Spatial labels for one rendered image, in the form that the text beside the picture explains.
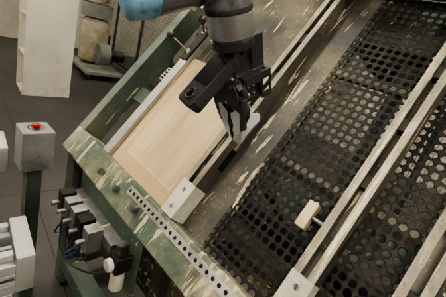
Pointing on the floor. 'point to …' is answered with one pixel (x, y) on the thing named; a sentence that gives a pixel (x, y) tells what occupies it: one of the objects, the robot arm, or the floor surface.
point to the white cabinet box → (46, 30)
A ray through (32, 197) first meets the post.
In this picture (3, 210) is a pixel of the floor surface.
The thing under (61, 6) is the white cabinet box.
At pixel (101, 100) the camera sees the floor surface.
